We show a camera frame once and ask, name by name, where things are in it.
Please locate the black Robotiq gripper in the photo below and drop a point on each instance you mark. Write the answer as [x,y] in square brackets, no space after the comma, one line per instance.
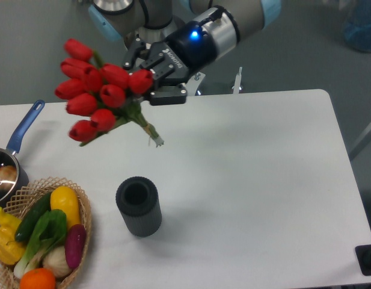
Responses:
[172,61]

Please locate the red tulip bouquet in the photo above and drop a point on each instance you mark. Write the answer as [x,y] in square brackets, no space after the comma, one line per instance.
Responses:
[105,95]

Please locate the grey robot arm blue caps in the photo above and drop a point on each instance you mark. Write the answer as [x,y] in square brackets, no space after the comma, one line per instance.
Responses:
[153,21]

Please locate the dark grey ribbed vase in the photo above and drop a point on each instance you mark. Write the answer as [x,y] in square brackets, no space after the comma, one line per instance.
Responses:
[137,200]

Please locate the yellow squash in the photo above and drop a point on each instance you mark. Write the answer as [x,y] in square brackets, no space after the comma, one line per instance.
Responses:
[65,199]

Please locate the purple eggplant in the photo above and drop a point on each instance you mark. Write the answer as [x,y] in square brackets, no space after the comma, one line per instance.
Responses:
[74,245]

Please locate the bread roll in saucepan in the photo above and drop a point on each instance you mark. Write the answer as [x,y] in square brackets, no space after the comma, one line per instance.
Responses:
[8,176]

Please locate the green bok choy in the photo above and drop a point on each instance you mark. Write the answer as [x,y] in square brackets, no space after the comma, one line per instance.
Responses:
[50,231]

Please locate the green cucumber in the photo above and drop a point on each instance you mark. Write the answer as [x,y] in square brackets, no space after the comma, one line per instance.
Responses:
[28,223]

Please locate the blue bag on floor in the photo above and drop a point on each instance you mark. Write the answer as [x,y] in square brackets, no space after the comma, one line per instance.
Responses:
[357,27]

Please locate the beige garlic bulb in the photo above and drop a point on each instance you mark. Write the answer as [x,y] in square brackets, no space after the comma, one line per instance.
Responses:
[55,261]

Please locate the yellow bell pepper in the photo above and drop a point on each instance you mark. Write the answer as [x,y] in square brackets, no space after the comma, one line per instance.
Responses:
[11,250]

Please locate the orange fruit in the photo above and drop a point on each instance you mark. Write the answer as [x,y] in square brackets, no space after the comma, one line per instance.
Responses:
[38,278]

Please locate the woven wicker basket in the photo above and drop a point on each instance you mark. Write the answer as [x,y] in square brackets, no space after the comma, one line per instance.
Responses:
[21,202]

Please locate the black device at table edge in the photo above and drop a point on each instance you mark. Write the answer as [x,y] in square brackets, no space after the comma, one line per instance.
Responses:
[364,259]

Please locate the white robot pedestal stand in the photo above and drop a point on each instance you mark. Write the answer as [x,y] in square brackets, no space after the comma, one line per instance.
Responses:
[194,84]

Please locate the saucepan with blue handle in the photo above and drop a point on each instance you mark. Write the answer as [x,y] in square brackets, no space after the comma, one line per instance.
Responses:
[8,154]

